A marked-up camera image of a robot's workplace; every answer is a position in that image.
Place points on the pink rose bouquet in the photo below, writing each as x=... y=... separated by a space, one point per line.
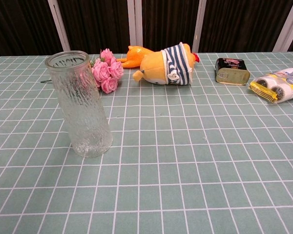
x=105 y=72

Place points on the textured clear glass vase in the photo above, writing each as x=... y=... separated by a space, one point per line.
x=84 y=114

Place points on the yellow plush striped shirt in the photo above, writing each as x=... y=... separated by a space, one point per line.
x=152 y=70

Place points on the green checked tablecloth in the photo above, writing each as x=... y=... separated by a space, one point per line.
x=175 y=158

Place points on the black gold tin can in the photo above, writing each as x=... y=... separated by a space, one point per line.
x=230 y=74

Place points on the black pleated curtain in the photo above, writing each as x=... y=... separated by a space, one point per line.
x=97 y=22

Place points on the white rolls yellow pack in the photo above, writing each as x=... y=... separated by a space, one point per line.
x=282 y=83

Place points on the white frame post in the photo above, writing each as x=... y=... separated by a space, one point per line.
x=59 y=26
x=199 y=24
x=134 y=24
x=286 y=26

